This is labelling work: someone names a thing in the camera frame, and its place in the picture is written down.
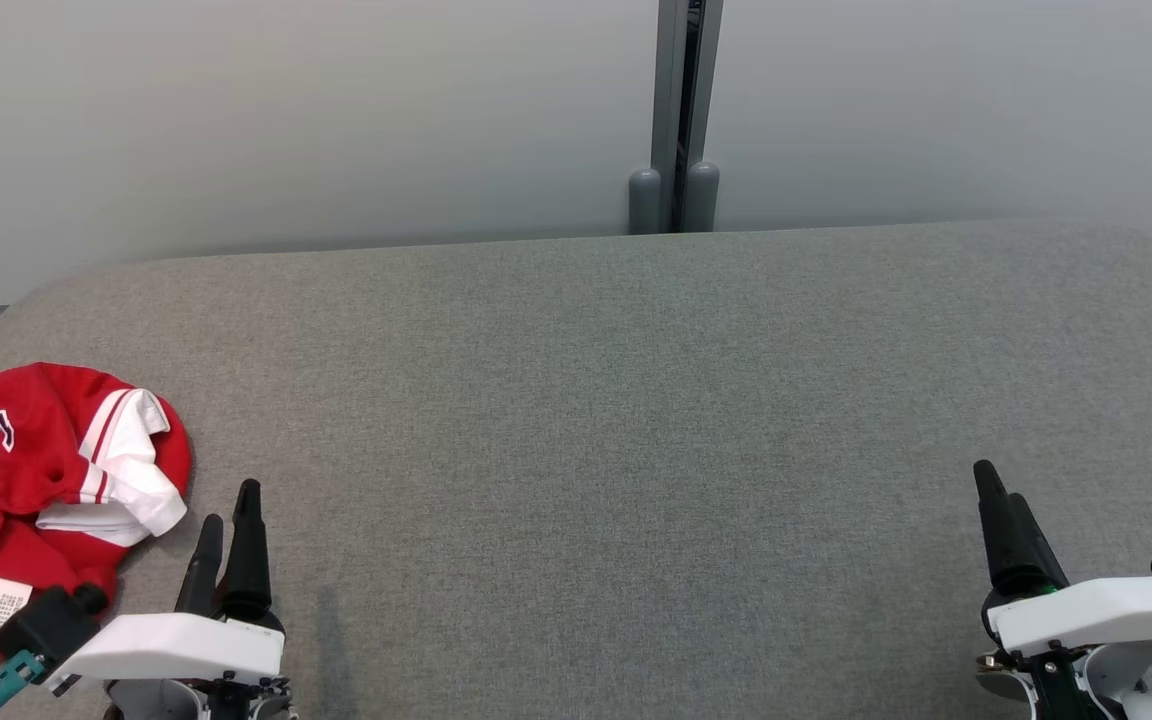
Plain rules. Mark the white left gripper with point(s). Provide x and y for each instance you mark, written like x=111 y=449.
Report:
x=176 y=648

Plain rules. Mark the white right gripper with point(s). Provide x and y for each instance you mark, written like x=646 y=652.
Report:
x=1096 y=612

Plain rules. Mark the red white basketball jersey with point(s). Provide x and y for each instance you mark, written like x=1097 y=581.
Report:
x=6 y=520

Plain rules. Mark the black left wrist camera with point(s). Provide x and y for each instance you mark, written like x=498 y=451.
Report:
x=48 y=625

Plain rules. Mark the grey cylindrical post foot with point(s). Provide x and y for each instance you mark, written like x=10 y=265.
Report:
x=702 y=196
x=644 y=200

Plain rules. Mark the grey metal partition post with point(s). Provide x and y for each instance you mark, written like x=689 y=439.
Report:
x=686 y=100

